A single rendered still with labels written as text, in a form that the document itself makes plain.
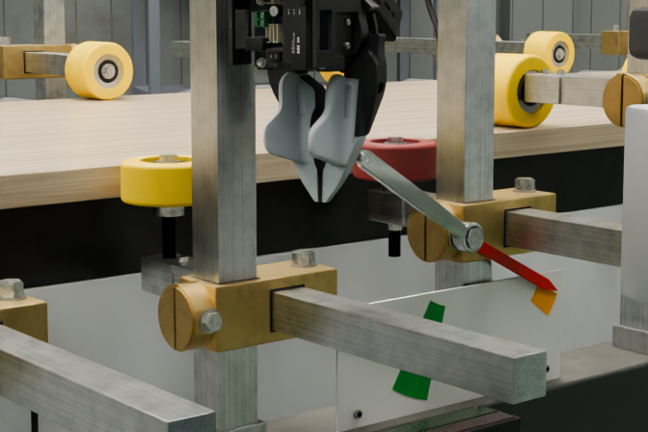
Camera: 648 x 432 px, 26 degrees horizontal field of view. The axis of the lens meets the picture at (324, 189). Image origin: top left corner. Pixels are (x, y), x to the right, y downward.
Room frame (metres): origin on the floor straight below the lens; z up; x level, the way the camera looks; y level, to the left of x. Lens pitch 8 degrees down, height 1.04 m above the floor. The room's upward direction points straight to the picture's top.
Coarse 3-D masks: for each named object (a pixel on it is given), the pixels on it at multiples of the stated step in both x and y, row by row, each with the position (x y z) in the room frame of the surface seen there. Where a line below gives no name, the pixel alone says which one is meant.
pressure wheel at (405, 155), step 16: (368, 144) 1.30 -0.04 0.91; (384, 144) 1.30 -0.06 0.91; (400, 144) 1.30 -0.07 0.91; (416, 144) 1.30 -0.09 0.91; (432, 144) 1.31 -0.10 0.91; (384, 160) 1.29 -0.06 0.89; (400, 160) 1.28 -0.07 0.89; (416, 160) 1.29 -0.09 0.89; (432, 160) 1.30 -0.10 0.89; (368, 176) 1.29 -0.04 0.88; (416, 176) 1.29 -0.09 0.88; (432, 176) 1.30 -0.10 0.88; (400, 240) 1.32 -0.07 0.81
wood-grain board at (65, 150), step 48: (144, 96) 2.01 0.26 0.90; (384, 96) 2.01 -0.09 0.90; (432, 96) 2.01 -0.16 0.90; (0, 144) 1.36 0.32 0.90; (48, 144) 1.36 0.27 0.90; (96, 144) 1.36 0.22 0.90; (144, 144) 1.36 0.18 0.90; (528, 144) 1.50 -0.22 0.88; (576, 144) 1.55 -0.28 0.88; (624, 144) 1.60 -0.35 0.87; (0, 192) 1.12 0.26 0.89; (48, 192) 1.15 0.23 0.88; (96, 192) 1.17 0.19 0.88
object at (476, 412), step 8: (472, 408) 1.14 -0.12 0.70; (480, 408) 1.14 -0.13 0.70; (488, 408) 1.14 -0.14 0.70; (448, 416) 1.12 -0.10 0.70; (456, 416) 1.12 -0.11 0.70; (464, 416) 1.12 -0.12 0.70; (472, 416) 1.12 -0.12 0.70; (480, 416) 1.12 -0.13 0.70; (416, 424) 1.09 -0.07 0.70; (424, 424) 1.09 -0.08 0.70; (432, 424) 1.09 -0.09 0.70; (440, 424) 1.09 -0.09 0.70
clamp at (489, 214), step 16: (496, 192) 1.24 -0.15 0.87; (512, 192) 1.24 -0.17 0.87; (544, 192) 1.24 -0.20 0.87; (448, 208) 1.16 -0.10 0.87; (464, 208) 1.16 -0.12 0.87; (480, 208) 1.17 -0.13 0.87; (496, 208) 1.18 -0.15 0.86; (512, 208) 1.19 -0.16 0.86; (544, 208) 1.22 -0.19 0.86; (416, 224) 1.17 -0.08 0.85; (432, 224) 1.16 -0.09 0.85; (480, 224) 1.17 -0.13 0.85; (496, 224) 1.18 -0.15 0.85; (416, 240) 1.17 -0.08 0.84; (432, 240) 1.16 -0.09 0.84; (448, 240) 1.15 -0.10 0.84; (496, 240) 1.18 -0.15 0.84; (432, 256) 1.16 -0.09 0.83; (448, 256) 1.16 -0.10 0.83; (464, 256) 1.16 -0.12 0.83; (480, 256) 1.17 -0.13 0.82
